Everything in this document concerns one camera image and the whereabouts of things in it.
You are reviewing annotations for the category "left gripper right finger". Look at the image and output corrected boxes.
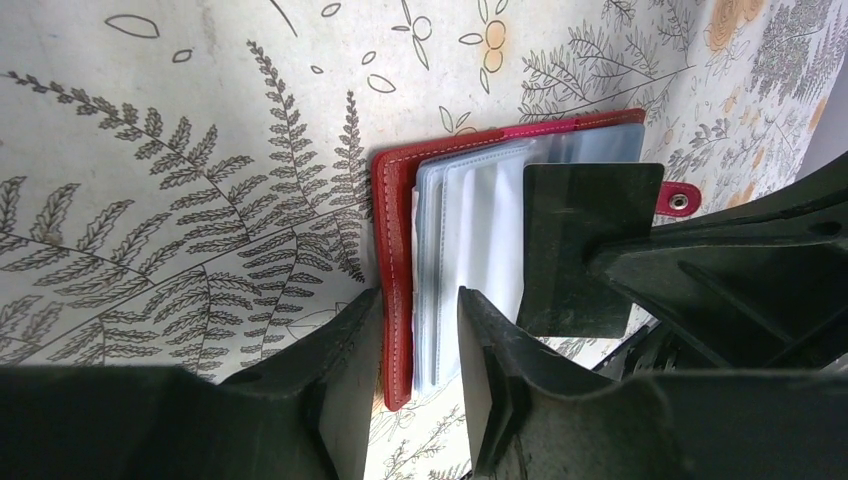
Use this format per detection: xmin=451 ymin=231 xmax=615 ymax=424
xmin=457 ymin=288 xmax=847 ymax=479

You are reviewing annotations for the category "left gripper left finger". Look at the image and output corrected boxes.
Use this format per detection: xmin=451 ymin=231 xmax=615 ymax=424
xmin=1 ymin=289 xmax=383 ymax=479

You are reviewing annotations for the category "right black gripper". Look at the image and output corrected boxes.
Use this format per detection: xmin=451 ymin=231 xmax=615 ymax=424
xmin=589 ymin=156 xmax=847 ymax=369

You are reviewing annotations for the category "red card holder wallet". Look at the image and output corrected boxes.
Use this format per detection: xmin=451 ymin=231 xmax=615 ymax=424
xmin=370 ymin=107 xmax=704 ymax=413

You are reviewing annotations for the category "floral tablecloth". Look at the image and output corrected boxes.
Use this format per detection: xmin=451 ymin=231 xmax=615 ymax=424
xmin=1 ymin=1 xmax=847 ymax=479

